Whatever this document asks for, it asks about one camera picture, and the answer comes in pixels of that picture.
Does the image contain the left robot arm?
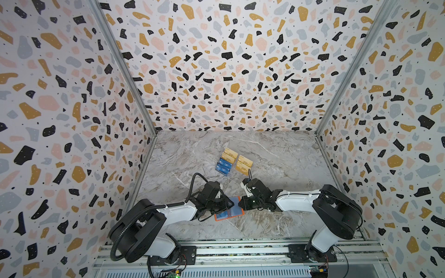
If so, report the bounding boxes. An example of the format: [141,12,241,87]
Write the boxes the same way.
[108,179,235,265]

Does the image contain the blue card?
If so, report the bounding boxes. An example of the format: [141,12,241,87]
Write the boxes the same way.
[218,158,232,169]
[216,163,231,176]

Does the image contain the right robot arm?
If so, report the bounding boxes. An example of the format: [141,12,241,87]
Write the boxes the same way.
[238,178,363,264]

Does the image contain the gold card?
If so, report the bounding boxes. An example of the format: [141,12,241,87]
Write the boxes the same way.
[224,148,239,159]
[221,153,236,164]
[238,155,253,167]
[235,162,250,176]

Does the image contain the right aluminium corner post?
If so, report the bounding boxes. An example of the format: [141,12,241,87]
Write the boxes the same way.
[315,0,398,138]

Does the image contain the aluminium corner post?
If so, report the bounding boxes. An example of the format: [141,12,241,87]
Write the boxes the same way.
[86,0,158,136]
[315,0,398,138]

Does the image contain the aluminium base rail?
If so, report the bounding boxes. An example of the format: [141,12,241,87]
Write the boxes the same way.
[92,237,394,278]

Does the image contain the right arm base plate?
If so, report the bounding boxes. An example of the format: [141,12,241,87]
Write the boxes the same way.
[287,244,337,263]

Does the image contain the gold card back right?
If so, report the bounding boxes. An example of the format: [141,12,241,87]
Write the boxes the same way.
[238,155,253,167]

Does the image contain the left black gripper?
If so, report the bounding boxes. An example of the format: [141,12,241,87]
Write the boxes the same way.
[207,194,237,214]

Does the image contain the left aluminium corner post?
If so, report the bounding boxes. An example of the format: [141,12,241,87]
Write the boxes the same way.
[86,0,158,136]

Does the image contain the gold card back left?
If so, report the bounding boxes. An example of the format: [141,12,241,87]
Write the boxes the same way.
[224,148,239,159]

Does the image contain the left black corrugated cable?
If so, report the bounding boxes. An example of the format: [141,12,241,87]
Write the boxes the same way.
[109,173,209,261]

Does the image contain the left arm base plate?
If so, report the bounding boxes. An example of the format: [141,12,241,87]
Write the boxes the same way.
[164,246,197,265]

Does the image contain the orange card holder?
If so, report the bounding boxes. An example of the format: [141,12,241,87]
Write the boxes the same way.
[214,196,245,221]

